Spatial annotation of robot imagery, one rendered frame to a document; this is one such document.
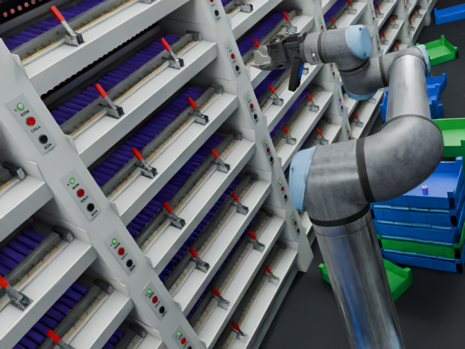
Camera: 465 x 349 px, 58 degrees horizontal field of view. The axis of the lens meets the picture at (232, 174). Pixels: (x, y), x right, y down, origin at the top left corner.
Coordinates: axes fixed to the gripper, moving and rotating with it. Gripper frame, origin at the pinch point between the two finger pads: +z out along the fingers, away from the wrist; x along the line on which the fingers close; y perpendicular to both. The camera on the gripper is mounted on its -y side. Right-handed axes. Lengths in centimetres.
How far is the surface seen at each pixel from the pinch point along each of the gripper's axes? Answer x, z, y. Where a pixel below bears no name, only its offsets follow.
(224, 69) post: 4.7, 8.4, 2.1
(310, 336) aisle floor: 34, -7, -96
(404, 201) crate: -8, -36, -62
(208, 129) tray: 23.6, 7.7, -8.8
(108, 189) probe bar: 60, 14, -3
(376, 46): -136, 7, -53
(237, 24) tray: -9.3, 7.5, 11.3
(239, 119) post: 4.8, 10.2, -16.8
